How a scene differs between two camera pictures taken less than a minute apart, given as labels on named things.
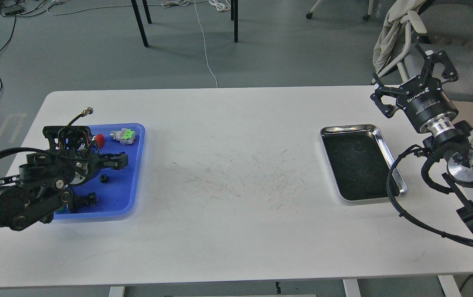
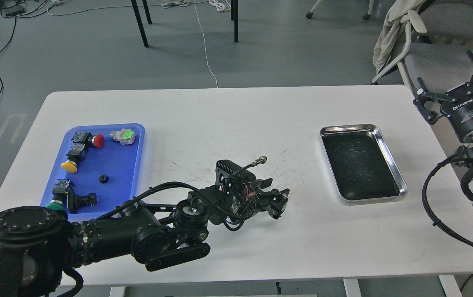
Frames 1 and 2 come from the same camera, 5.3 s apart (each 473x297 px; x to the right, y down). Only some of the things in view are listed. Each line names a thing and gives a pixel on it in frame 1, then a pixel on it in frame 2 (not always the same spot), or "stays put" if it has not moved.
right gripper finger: [380, 90] → [430, 116]
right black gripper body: [422, 98] → [472, 111]
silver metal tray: [360, 162] stays put
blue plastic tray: [116, 190] stays put
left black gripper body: [73, 149] → [233, 193]
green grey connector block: [125, 136] stays put
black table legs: [234, 8] stays put
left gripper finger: [116, 161] → [276, 202]
